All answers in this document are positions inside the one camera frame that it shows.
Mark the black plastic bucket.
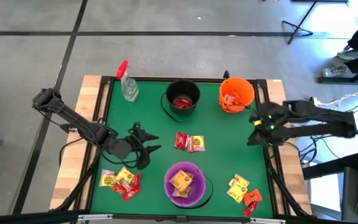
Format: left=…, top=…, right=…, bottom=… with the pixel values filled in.
left=160, top=79, right=201, bottom=124

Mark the black desk foot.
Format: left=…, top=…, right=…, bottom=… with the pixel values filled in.
left=318, top=67, right=358, bottom=85

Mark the black support beam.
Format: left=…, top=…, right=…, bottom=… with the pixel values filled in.
left=303, top=154, right=358, bottom=180

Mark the black tripod stand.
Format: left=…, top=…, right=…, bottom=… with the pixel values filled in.
left=282, top=0, right=319, bottom=45

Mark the black cable bundle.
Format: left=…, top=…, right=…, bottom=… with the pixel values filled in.
left=265, top=149, right=311, bottom=217
left=54, top=149, right=101, bottom=212

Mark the black aluminium table frame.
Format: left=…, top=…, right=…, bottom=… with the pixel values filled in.
left=76, top=75, right=291, bottom=222

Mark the orange pumpkin bucket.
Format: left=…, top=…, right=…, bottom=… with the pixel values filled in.
left=219, top=77, right=256, bottom=114

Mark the white floor cable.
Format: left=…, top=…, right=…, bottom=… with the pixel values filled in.
left=318, top=83, right=358, bottom=106

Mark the silver metal bracket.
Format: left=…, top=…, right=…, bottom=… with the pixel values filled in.
left=78, top=213, right=114, bottom=222
left=249, top=217, right=287, bottom=224

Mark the clear spray bottle red trigger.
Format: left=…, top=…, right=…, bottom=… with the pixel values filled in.
left=116, top=60, right=140, bottom=103

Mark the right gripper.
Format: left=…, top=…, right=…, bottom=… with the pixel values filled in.
left=247, top=101, right=288, bottom=147

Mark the yellow candy packet purple edge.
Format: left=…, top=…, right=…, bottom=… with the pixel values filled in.
left=99, top=169, right=116, bottom=187
left=186, top=135, right=206, bottom=153

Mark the purple plastic bucket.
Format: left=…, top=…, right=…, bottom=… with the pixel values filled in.
left=164, top=161, right=214, bottom=209

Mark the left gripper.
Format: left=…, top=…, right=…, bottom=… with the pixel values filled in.
left=129, top=121, right=162, bottom=170

